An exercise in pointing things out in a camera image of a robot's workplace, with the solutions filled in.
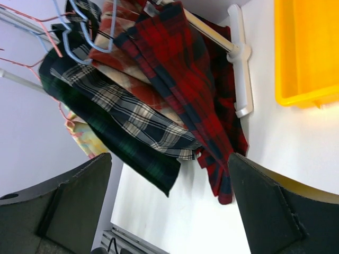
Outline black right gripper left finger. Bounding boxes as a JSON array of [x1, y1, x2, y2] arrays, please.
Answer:
[[1, 153, 112, 253]]

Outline pink hanger of navy skirt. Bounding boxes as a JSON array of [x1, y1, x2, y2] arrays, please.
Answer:
[[0, 5, 72, 67]]

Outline pastel floral skirt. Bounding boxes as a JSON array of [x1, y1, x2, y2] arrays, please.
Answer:
[[65, 111, 109, 159]]

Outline blue hanger of green skirt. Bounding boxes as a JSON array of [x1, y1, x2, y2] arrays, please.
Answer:
[[30, 24, 62, 57]]

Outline dark green plaid skirt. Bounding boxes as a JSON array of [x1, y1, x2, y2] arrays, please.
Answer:
[[39, 42, 180, 196]]

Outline white metal clothes rack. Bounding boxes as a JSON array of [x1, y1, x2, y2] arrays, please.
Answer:
[[0, 0, 254, 119]]

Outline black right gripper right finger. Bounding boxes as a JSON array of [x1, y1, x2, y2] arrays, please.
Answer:
[[228, 153, 338, 253]]

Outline yellow plastic bin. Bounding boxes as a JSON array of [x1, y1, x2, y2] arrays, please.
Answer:
[[274, 0, 338, 108]]

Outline navy white plaid skirt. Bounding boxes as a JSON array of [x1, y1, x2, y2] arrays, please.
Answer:
[[50, 0, 202, 161]]

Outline rust beige plaid skirt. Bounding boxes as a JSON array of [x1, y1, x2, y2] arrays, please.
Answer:
[[89, 1, 184, 127]]

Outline red navy plaid skirt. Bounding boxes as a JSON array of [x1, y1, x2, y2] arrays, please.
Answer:
[[115, 2, 248, 205]]

